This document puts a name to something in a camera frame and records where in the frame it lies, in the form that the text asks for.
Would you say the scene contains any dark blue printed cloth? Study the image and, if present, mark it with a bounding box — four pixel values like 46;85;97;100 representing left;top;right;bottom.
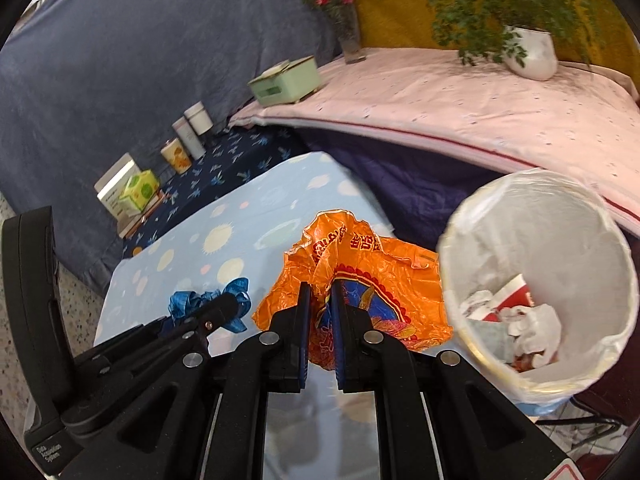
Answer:
120;127;301;258

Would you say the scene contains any red and white canister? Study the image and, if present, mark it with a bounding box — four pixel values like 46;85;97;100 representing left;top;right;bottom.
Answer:
467;274;536;323

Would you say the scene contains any glass vase with pink flowers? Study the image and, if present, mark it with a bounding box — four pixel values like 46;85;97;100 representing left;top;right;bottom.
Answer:
302;0;368;64

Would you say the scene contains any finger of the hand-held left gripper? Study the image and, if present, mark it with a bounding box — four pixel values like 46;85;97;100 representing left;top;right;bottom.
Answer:
60;291;241;428
72;316;173;367

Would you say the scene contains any blue wrapper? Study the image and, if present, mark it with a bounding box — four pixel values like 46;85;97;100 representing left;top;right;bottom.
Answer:
167;277;251;333

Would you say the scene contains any green plant in white pot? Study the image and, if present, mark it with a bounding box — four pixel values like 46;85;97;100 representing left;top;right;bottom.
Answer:
372;0;606;82

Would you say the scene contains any tall white bottle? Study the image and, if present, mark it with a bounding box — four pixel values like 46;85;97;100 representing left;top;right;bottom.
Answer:
172;116;206;160

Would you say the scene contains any white lidded bottle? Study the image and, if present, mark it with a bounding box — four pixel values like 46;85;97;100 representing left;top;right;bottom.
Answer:
183;101;213;136

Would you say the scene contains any orange plastic bag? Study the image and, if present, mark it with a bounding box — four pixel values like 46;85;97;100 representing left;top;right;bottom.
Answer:
251;210;453;371

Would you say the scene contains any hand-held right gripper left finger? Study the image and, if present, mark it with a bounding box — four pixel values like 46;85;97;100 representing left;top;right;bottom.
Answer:
62;282;313;480

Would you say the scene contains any blue-grey blanket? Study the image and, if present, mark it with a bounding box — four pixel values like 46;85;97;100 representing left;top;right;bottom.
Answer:
0;0;346;286

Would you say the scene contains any bin with white liner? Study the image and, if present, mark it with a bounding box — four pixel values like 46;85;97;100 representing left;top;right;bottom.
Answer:
436;169;638;416

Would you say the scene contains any dark purple quilt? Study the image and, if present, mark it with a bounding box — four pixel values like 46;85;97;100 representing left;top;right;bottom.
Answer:
295;127;506;241

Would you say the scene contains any printed yellow cup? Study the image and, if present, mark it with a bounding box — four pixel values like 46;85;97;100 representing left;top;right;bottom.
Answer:
160;139;192;175

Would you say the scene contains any white cardboard box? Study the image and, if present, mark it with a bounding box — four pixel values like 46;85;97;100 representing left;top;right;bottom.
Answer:
95;152;141;221

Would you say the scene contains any green tissue box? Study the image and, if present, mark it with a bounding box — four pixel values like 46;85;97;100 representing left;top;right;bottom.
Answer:
248;56;322;107

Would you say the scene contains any pink blanket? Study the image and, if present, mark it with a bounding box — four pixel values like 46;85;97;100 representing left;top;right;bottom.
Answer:
227;47;640;236

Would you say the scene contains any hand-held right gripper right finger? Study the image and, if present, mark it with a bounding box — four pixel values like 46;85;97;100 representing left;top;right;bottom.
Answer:
331;281;572;480

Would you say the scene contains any yellow cloth backdrop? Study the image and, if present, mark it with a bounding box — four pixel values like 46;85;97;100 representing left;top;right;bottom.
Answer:
335;0;640;101

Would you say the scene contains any green tissue packet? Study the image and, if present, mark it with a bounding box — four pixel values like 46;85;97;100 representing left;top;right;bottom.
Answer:
118;170;161;213

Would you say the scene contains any white cloth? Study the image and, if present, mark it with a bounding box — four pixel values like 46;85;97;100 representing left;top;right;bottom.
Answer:
507;305;562;356

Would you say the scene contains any brown notebook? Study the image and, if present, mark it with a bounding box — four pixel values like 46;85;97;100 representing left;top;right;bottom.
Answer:
117;192;166;238

